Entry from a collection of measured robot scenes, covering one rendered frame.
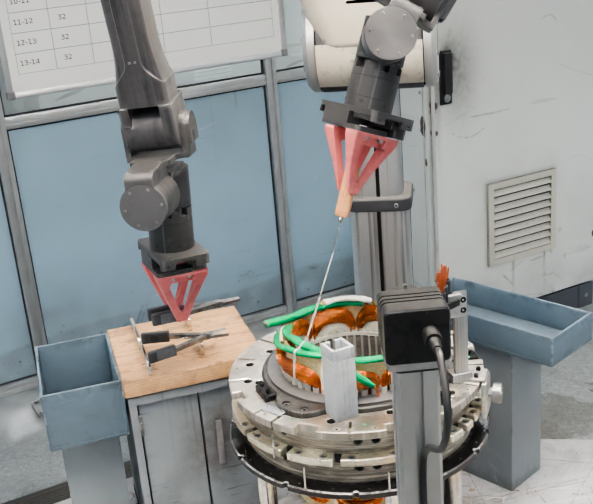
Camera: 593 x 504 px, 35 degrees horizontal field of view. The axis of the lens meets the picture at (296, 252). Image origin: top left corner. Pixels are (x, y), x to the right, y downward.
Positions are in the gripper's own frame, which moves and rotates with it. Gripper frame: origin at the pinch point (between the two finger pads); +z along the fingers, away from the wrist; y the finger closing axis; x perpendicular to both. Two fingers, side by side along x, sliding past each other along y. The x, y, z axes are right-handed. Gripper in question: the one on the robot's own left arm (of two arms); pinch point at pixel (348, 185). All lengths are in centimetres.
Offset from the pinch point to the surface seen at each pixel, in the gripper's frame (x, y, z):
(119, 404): -10.4, -23.3, 36.8
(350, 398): -0.7, 10.1, 22.8
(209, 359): 0.1, -20.1, 28.8
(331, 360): -4.4, 9.5, 18.6
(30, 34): 39, -217, -13
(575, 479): 55, 5, 37
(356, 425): -0.3, 11.7, 25.4
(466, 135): 177, -152, -15
